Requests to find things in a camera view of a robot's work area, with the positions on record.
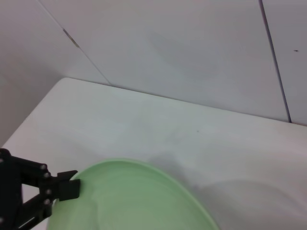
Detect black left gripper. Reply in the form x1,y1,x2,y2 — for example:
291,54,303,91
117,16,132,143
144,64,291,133
0,148,81,230

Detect green round plate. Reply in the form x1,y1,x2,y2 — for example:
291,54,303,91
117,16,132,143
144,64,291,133
47,157,220,230

